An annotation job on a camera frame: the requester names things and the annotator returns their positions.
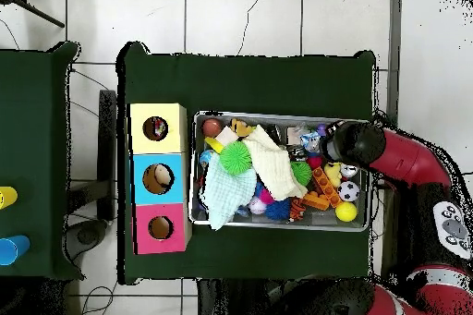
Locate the blue spiky ball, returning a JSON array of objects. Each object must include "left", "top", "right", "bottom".
[{"left": 263, "top": 198, "right": 292, "bottom": 222}]

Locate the small green spiky ball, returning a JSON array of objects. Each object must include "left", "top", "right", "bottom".
[{"left": 290, "top": 161, "right": 313, "bottom": 187}]

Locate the multicoloured patterned cloth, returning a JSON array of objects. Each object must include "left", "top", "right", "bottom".
[{"left": 152, "top": 116, "right": 169, "bottom": 139}]

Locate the orange plastic toy block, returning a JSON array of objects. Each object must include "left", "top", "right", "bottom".
[{"left": 301, "top": 165, "right": 343, "bottom": 212}]

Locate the yellow ball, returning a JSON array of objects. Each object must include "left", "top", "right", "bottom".
[{"left": 334, "top": 200, "right": 358, "bottom": 224}]

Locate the blue cylinder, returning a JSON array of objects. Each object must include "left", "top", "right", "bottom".
[{"left": 0, "top": 234, "right": 31, "bottom": 267}]

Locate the mint green waffle cloth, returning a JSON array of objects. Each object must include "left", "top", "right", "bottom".
[{"left": 201, "top": 151, "right": 258, "bottom": 231}]

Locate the black tripod leg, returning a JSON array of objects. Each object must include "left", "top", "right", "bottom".
[{"left": 0, "top": 0, "right": 67, "bottom": 30}]

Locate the cream waffle cloth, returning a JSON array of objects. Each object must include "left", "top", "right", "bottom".
[{"left": 241, "top": 124, "right": 309, "bottom": 201}]

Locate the shallow wire mesh bin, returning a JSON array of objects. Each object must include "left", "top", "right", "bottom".
[{"left": 188, "top": 110, "right": 374, "bottom": 233}]

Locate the orange tiger plush toy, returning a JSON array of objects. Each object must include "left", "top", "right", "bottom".
[{"left": 288, "top": 198, "right": 307, "bottom": 223}]

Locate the yellow cylinder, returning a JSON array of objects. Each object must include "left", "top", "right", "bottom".
[{"left": 0, "top": 186, "right": 18, "bottom": 211}]

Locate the black upright panel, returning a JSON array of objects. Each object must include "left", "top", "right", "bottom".
[{"left": 97, "top": 89, "right": 118, "bottom": 223}]

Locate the dark green table cloth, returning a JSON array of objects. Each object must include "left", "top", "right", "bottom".
[
  {"left": 0, "top": 41, "right": 85, "bottom": 281},
  {"left": 115, "top": 41, "right": 378, "bottom": 286}
]

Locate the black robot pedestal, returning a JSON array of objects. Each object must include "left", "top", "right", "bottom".
[{"left": 197, "top": 278, "right": 274, "bottom": 315}]

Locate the wooden box with three holes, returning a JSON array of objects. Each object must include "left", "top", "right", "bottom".
[{"left": 127, "top": 102, "right": 193, "bottom": 256}]

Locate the brown toy football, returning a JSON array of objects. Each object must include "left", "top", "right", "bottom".
[{"left": 200, "top": 117, "right": 224, "bottom": 139}]

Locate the black and white soccer ball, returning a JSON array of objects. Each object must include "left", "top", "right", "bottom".
[{"left": 337, "top": 180, "right": 361, "bottom": 202}]

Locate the large green spiky ball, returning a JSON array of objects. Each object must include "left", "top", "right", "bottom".
[{"left": 219, "top": 140, "right": 253, "bottom": 176}]

